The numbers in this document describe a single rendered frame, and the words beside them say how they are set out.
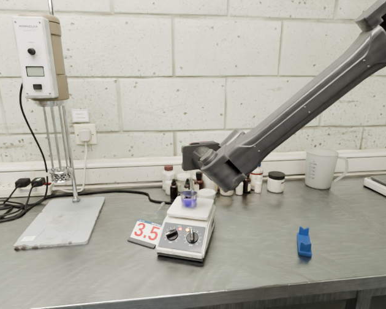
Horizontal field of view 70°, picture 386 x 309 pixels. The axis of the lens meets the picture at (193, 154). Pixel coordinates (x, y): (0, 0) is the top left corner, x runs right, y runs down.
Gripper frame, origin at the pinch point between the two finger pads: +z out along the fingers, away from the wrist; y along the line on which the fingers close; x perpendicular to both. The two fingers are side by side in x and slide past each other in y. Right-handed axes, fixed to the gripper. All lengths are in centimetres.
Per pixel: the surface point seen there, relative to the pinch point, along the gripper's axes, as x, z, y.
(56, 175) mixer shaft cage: 9.6, 16.9, 37.8
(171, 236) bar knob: 21.3, -9.3, 8.7
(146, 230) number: 23.7, 0.1, 13.9
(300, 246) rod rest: 24.0, -21.1, -23.7
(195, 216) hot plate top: 17.3, -7.7, 1.4
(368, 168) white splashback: 23, 18, -95
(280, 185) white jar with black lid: 23, 14, -42
